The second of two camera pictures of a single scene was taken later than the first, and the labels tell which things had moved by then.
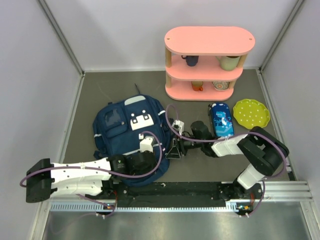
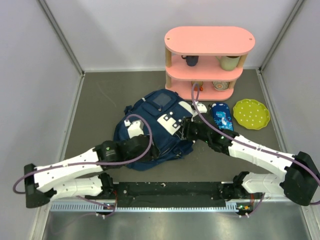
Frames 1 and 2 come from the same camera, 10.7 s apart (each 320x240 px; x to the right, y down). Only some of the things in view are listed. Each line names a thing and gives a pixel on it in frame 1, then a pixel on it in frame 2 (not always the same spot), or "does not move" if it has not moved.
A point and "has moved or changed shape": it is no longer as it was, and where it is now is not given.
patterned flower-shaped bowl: [221, 86] does not move
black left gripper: [151, 167] to [152, 154]
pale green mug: [228, 63] does not move
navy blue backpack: [118, 125] has moved or changed shape
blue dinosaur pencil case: [222, 119] does not move
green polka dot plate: [249, 113] does not move
